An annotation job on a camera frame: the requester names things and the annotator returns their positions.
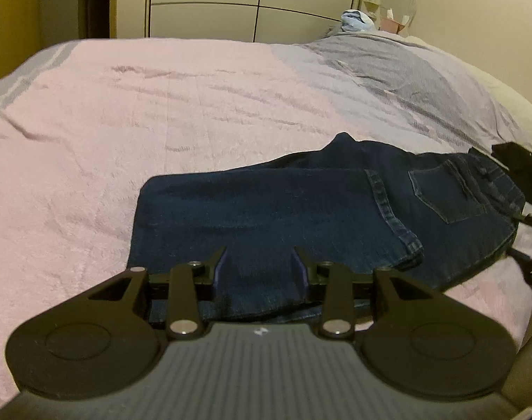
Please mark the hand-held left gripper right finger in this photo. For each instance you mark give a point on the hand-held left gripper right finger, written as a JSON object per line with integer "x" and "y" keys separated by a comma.
{"x": 301, "y": 269}

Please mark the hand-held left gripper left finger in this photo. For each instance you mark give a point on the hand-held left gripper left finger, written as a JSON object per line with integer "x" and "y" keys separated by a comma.
{"x": 219, "y": 269}

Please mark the dark blue denim jeans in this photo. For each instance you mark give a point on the dark blue denim jeans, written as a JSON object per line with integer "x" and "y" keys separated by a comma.
{"x": 292, "y": 210}

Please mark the pile of light blue clothes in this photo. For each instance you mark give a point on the pile of light blue clothes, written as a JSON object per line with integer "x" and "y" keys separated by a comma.
{"x": 357, "y": 22}

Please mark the black cloth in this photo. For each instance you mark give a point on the black cloth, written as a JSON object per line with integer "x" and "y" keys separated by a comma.
{"x": 522, "y": 170}

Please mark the cream bedding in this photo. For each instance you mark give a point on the cream bedding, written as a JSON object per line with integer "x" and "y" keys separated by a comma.
{"x": 502, "y": 92}

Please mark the pink and grey bed blanket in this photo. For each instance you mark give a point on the pink and grey bed blanket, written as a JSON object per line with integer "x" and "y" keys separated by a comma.
{"x": 160, "y": 109}

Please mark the cream wardrobe doors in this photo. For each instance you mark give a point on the cream wardrobe doors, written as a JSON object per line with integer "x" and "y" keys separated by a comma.
{"x": 257, "y": 0}

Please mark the dark doorway with wooden frame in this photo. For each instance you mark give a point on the dark doorway with wooden frame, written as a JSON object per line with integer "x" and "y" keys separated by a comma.
{"x": 95, "y": 0}

